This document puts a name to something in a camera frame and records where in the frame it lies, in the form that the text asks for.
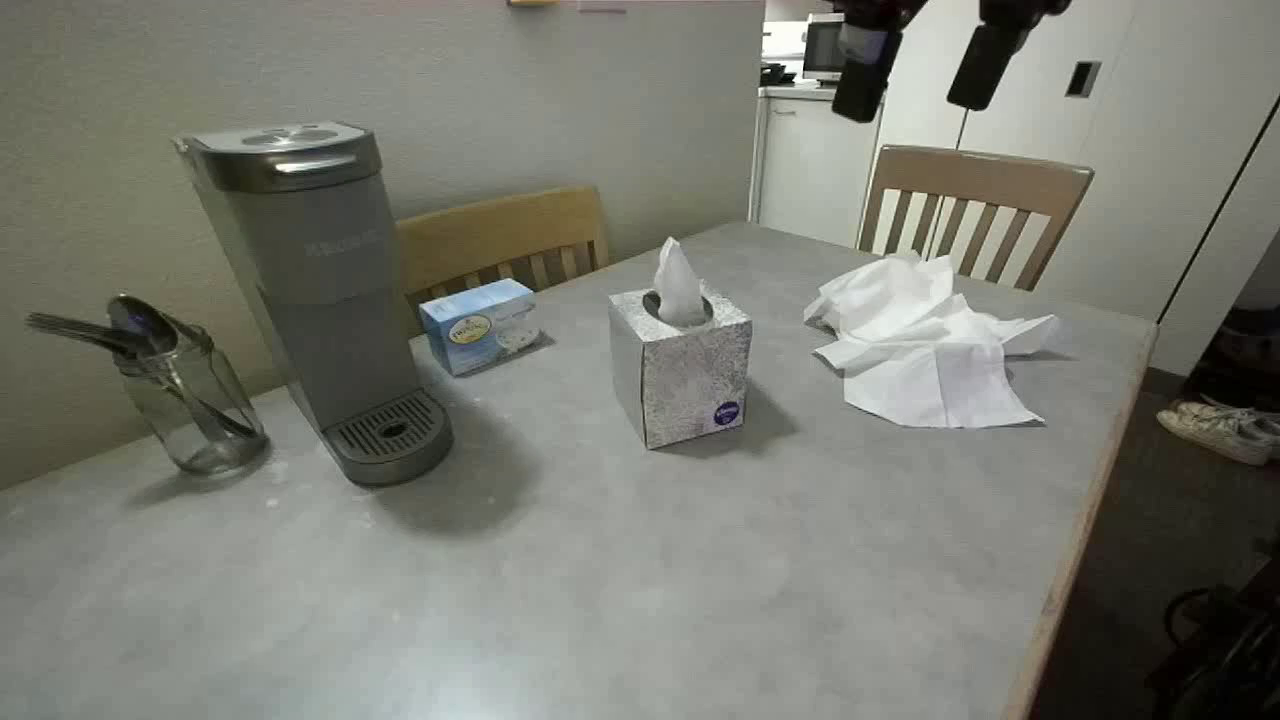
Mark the blue cardboard box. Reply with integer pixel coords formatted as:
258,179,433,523
415,277,549,381

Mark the clear glass jar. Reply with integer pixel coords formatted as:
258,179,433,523
108,316,276,482

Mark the microwave oven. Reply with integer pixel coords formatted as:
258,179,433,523
799,12,853,81

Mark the grey patterned tissue box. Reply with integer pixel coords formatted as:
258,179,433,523
606,285,757,455

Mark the white door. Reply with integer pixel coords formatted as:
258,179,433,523
1147,101,1280,381

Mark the white tissue pile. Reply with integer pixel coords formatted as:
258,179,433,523
799,253,1063,435

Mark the wooden slatted chair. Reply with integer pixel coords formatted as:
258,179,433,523
855,142,1100,298

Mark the black wall plate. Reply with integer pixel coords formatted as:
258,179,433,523
1063,57,1107,101

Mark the light wooden chair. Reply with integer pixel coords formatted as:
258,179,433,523
393,179,616,337

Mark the white cabinet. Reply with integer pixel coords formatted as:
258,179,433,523
746,83,885,253

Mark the grey coffee maker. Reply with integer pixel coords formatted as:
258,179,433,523
167,118,455,491

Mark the white sneaker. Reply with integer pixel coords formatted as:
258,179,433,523
1151,397,1280,472

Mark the metal spoon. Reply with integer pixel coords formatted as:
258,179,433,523
105,293,263,444
23,309,258,452

